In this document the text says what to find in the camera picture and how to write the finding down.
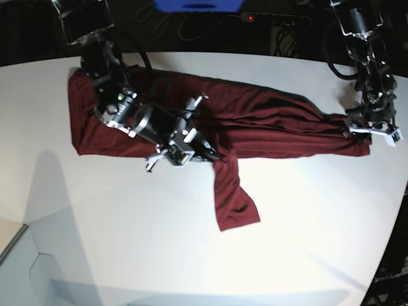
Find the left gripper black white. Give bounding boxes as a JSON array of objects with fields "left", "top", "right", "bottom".
[{"left": 345, "top": 108, "right": 398, "bottom": 143}]

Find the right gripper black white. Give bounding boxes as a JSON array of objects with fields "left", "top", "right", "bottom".
[{"left": 140, "top": 94, "right": 223, "bottom": 173}]

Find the dark red long-sleeve t-shirt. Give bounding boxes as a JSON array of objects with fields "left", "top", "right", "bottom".
[{"left": 68, "top": 70, "right": 372, "bottom": 231}]

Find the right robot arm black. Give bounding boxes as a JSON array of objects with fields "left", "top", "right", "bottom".
[{"left": 52, "top": 1, "right": 222, "bottom": 171}]

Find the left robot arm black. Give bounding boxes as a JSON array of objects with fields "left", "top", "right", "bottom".
[{"left": 323, "top": 1, "right": 403, "bottom": 147}]

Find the blue box at table back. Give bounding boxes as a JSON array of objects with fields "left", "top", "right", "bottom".
[{"left": 154, "top": 0, "right": 244, "bottom": 13}]

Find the black power strip red light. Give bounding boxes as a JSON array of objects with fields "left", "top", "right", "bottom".
[{"left": 240, "top": 11, "right": 312, "bottom": 27}]

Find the black OpenArm labelled case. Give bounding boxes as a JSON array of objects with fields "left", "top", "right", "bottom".
[{"left": 361, "top": 194, "right": 407, "bottom": 305}]

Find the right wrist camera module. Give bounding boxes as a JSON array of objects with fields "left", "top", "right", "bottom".
[{"left": 165, "top": 145, "right": 195, "bottom": 167}]

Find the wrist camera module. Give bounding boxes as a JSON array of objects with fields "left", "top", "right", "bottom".
[
  {"left": 165, "top": 145, "right": 195, "bottom": 167},
  {"left": 385, "top": 127, "right": 403, "bottom": 147}
]

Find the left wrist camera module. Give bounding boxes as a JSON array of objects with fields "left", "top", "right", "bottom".
[{"left": 385, "top": 127, "right": 403, "bottom": 147}]

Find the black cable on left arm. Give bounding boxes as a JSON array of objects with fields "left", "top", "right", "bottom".
[{"left": 323, "top": 18, "right": 361, "bottom": 80}]

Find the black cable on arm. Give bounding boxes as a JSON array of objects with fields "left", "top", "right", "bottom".
[
  {"left": 127, "top": 34, "right": 192, "bottom": 115},
  {"left": 323, "top": 18, "right": 361, "bottom": 80}
]

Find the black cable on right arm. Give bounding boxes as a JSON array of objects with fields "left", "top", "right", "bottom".
[{"left": 127, "top": 34, "right": 192, "bottom": 115}]

